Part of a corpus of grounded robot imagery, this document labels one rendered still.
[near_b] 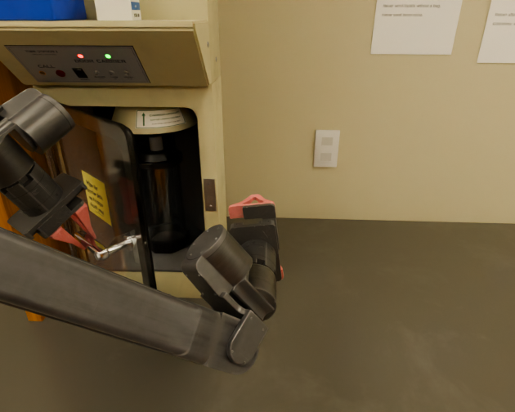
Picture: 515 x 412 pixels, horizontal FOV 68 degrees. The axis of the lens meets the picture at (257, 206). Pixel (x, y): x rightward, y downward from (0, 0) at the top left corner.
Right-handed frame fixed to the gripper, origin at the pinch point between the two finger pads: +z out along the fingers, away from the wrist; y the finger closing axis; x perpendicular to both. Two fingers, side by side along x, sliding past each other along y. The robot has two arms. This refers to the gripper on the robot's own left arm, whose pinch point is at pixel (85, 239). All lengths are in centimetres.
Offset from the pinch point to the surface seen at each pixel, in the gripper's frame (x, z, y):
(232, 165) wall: -25, 35, -48
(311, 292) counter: 16, 42, -24
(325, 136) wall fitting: -2, 34, -66
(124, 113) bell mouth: -11.9, -5.7, -22.5
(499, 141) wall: 37, 50, -93
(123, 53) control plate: 0.5, -18.2, -22.5
